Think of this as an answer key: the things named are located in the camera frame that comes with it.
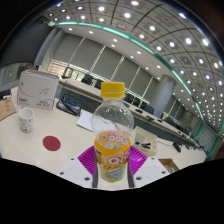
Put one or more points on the white patterned mug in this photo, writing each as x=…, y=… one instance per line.
x=26, y=120

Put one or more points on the white paper ream box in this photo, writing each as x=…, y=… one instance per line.
x=36, y=90

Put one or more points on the group of ceiling lights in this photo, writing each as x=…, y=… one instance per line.
x=188, y=41

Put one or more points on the black desk phone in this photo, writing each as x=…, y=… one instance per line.
x=68, y=106

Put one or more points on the beige open cardboard box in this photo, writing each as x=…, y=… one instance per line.
x=146, y=135

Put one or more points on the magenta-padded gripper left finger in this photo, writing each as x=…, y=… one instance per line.
x=75, y=170

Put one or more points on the long curved conference desk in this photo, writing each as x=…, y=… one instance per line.
x=83, y=89

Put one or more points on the white paper sheet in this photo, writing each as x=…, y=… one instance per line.
x=85, y=120

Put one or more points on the row of black chairs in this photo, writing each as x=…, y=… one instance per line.
x=148, y=109

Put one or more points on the black tool in box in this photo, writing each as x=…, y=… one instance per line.
x=145, y=144

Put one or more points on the yellow-capped clear drink bottle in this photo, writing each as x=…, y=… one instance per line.
x=112, y=126

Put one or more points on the flat round red coaster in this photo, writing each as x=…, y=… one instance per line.
x=51, y=143

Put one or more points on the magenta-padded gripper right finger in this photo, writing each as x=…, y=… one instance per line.
x=151, y=170

